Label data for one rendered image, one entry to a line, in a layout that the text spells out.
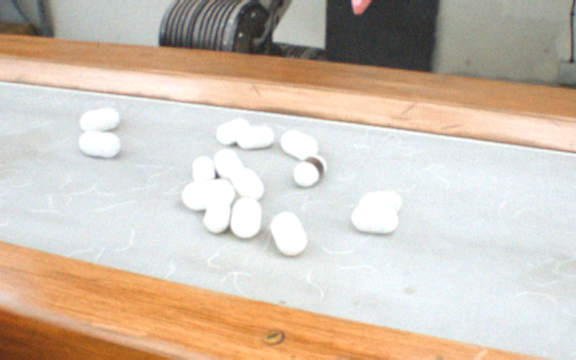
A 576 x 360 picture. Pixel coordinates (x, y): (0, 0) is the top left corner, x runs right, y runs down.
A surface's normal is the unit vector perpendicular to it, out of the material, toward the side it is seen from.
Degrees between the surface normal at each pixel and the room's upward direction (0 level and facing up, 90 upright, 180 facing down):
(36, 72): 45
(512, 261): 0
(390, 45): 87
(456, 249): 0
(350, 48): 87
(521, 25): 90
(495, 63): 89
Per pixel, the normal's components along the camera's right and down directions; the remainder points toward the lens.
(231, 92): -0.22, -0.30
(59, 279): 0.00, -0.88
